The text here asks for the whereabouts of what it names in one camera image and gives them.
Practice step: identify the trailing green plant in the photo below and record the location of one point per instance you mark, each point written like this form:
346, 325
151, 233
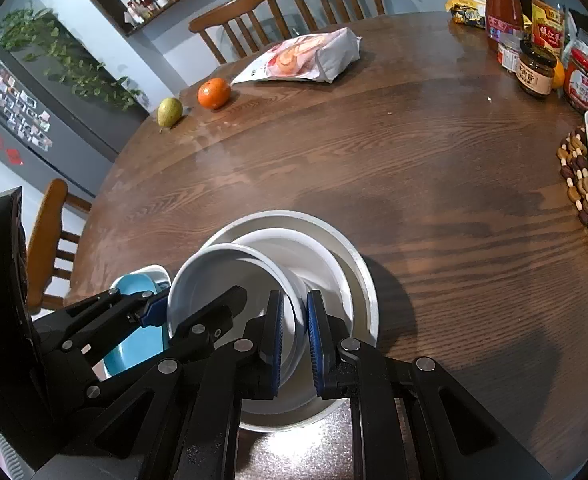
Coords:
74, 67

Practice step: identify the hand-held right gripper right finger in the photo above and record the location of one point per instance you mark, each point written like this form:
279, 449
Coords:
316, 342

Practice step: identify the orange fruit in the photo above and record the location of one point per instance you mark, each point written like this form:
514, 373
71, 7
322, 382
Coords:
214, 93

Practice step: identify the yellow snack packet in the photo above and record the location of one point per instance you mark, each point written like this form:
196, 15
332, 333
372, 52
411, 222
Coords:
466, 12

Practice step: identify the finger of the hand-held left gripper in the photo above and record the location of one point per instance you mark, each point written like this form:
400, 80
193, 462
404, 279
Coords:
151, 311
214, 317

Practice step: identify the dark sauce jar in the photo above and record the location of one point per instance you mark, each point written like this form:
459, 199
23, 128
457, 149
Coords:
536, 72

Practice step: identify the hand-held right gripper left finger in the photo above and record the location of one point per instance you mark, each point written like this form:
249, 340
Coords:
274, 342

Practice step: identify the blue rounded dish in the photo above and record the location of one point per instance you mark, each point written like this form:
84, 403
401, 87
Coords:
126, 347

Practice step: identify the green pear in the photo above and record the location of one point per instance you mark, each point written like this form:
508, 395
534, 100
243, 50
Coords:
169, 112

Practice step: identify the red chili jar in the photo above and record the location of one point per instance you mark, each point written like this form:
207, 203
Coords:
584, 82

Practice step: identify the large white bowl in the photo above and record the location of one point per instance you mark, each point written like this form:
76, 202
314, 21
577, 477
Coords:
359, 285

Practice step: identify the vinegar bottle with yellow label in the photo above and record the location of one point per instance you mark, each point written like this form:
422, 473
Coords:
548, 20

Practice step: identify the white snack bag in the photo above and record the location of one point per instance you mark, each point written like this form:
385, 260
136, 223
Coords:
304, 57

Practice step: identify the small jar with white label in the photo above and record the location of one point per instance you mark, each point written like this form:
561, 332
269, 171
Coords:
509, 55

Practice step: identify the wooden bead trivet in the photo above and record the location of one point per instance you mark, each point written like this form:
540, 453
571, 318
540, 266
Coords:
576, 175

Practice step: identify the small white bowl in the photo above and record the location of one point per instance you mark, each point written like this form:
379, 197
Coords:
209, 280

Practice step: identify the grey fridge with photos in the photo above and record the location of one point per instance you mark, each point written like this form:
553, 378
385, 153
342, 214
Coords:
49, 115

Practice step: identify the medium white bowl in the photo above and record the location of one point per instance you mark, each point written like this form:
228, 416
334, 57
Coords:
314, 260

